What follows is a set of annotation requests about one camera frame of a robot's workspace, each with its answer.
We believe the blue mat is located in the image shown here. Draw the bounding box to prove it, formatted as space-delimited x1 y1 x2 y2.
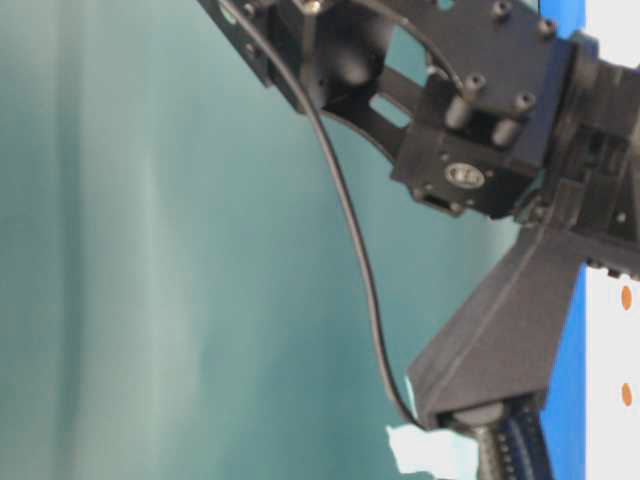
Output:
537 0 589 480

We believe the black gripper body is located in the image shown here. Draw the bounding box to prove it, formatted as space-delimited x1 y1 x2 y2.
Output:
517 32 639 280

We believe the white paper sheet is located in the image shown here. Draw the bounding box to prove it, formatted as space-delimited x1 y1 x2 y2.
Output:
585 0 639 480

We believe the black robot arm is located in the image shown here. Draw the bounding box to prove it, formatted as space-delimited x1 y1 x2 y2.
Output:
203 1 639 276

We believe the thin black camera cable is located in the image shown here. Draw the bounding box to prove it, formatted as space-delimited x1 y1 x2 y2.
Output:
219 0 421 426

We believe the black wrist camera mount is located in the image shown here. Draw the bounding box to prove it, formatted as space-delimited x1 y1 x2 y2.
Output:
408 227 585 479

